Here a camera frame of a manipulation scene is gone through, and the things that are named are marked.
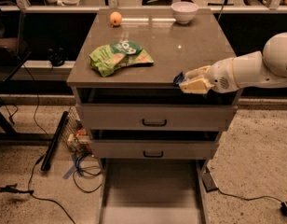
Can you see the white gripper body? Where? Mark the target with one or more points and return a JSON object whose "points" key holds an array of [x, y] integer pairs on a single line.
{"points": [[219, 76]]}

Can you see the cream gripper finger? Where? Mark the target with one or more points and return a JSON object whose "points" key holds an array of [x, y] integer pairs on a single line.
{"points": [[197, 73], [196, 86]]}

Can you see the blue rxbar blueberry bar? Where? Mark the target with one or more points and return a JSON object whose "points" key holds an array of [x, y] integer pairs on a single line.
{"points": [[179, 79]]}

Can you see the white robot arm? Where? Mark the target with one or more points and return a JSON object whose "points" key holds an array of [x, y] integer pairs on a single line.
{"points": [[260, 69]]}

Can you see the grey drawer cabinet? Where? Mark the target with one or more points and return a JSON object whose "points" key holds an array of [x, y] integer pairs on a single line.
{"points": [[174, 48]]}

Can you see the top grey drawer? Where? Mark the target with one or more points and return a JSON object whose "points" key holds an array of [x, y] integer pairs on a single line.
{"points": [[212, 118]]}

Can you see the middle grey drawer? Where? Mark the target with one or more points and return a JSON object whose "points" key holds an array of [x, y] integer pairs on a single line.
{"points": [[135, 149]]}

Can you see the open bottom grey drawer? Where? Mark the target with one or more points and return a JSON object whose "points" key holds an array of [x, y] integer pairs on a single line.
{"points": [[152, 192]]}

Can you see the white ceramic bowl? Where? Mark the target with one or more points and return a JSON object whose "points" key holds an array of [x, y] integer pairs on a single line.
{"points": [[184, 12]]}

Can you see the green chip bag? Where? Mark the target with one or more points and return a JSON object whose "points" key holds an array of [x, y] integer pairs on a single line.
{"points": [[106, 59]]}

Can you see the orange fruit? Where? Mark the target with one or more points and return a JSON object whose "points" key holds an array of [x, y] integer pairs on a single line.
{"points": [[115, 18]]}

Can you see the black power adapter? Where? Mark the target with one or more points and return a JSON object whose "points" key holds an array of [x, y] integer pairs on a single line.
{"points": [[209, 182]]}

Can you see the small black device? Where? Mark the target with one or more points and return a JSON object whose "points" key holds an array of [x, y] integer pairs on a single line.
{"points": [[56, 57]]}

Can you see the black tube on floor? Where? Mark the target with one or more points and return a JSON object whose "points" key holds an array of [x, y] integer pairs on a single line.
{"points": [[45, 166]]}

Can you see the dark chair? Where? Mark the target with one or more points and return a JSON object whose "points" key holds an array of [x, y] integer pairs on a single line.
{"points": [[14, 51]]}

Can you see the cluttered wire basket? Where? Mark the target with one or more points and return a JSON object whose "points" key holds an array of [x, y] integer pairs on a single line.
{"points": [[74, 135]]}

